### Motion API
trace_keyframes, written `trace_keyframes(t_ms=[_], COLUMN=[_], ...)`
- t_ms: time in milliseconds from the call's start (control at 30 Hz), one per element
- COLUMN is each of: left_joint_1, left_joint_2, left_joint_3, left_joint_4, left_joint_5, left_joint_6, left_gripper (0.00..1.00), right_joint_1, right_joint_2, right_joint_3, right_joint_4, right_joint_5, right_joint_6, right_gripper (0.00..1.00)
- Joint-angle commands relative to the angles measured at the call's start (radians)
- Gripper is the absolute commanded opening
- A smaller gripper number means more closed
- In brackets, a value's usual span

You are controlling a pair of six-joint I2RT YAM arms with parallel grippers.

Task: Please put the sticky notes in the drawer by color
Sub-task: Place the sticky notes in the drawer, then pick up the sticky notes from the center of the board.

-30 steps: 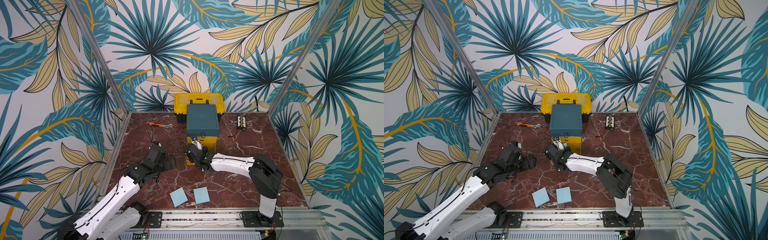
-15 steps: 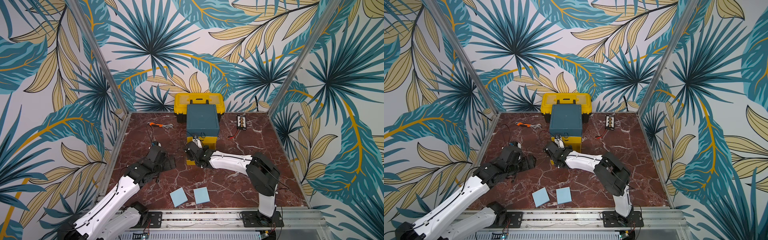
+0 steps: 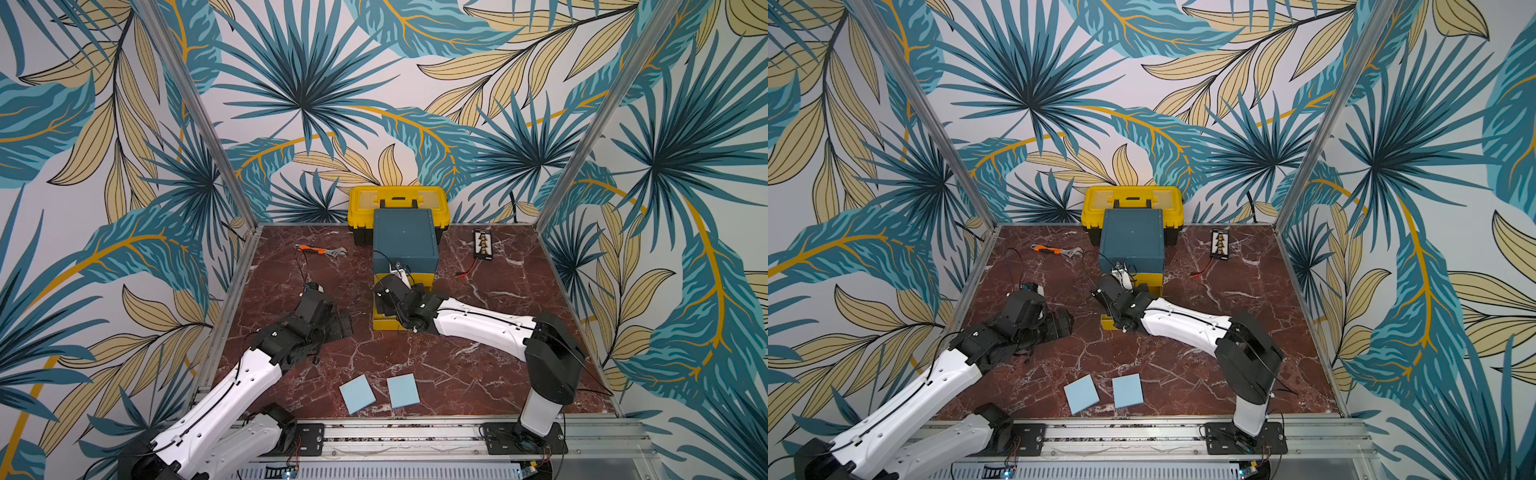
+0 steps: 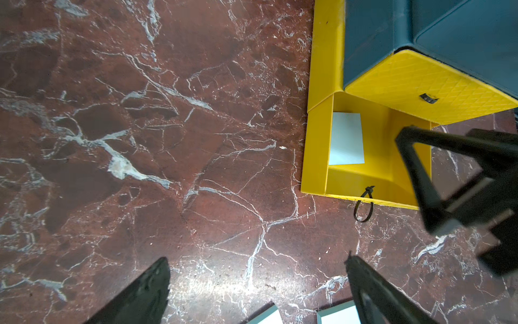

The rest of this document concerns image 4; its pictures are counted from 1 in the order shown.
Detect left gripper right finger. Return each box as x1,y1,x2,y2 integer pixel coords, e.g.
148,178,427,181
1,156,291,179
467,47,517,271
345,255,436,323

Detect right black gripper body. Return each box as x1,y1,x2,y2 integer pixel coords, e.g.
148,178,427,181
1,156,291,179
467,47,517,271
468,129,517,275

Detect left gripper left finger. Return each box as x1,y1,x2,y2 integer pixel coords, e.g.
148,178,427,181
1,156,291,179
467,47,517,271
86,256,171,323

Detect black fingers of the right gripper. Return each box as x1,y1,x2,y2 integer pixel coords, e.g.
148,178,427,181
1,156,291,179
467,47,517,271
395,126,517,236

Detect blue sticky note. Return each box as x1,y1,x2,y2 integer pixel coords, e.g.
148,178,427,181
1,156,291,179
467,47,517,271
248,304,283,324
317,301,361,324
329,112,365,166

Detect teal yellow drawer cabinet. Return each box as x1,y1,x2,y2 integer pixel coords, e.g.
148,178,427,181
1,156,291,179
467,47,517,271
301,1,517,209

